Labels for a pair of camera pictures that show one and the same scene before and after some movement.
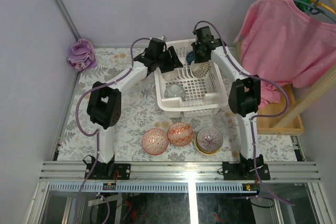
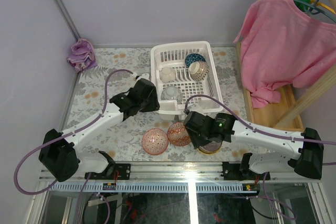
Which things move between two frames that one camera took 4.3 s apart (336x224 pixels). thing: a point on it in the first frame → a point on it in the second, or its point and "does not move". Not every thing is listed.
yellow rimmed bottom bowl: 203,152 does not move
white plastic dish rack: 197,89 does not move
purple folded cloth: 83,57 does not move
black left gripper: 168,60 → 148,95
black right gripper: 195,46 → 196,141
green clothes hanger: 304,3 does not move
